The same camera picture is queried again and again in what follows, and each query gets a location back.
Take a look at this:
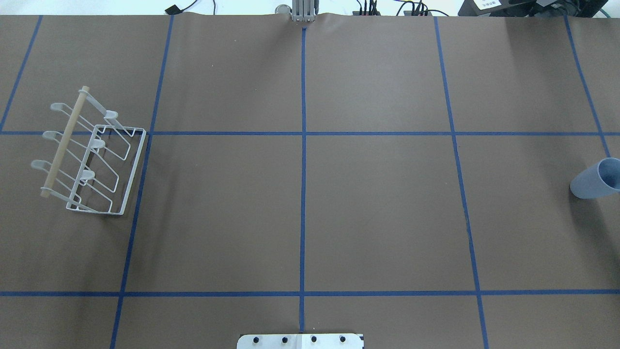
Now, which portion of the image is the light blue plastic cup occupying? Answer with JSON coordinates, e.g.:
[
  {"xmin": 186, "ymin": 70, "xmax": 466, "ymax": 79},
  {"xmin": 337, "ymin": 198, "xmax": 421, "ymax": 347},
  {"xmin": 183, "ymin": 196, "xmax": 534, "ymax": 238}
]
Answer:
[{"xmin": 570, "ymin": 158, "xmax": 620, "ymax": 199}]

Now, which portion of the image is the black power strip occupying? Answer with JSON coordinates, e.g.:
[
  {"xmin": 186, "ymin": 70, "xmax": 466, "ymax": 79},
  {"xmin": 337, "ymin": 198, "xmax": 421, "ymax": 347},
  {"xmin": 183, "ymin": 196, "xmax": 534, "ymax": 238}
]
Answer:
[{"xmin": 351, "ymin": 3, "xmax": 435, "ymax": 17}]

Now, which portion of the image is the black device with label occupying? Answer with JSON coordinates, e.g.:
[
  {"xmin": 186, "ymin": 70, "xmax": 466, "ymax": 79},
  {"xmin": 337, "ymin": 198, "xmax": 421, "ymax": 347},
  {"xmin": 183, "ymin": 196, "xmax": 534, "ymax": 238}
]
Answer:
[{"xmin": 457, "ymin": 0, "xmax": 607, "ymax": 18}]

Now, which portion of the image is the aluminium profile post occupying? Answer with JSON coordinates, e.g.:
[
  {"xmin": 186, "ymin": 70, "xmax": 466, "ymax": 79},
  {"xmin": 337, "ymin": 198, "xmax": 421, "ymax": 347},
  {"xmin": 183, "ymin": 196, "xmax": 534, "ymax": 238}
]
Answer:
[{"xmin": 291, "ymin": 0, "xmax": 320, "ymax": 22}]

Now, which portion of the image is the white metal base plate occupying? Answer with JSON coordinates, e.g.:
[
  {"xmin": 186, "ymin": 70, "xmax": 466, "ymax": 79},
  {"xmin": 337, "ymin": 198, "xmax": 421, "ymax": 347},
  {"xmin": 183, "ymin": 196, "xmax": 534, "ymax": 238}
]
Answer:
[{"xmin": 236, "ymin": 333, "xmax": 365, "ymax": 349}]

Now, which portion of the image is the black plug with cable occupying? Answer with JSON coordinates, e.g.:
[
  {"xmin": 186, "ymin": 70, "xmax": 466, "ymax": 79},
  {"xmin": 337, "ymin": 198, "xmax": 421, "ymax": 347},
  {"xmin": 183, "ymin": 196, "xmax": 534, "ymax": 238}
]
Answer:
[{"xmin": 165, "ymin": 0, "xmax": 198, "ymax": 16}]

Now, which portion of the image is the white wire cup holder rack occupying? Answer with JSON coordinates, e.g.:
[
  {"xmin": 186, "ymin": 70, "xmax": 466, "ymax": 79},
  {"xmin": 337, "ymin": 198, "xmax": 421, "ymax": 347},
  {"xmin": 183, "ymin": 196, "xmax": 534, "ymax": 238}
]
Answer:
[{"xmin": 31, "ymin": 86, "xmax": 148, "ymax": 216}]

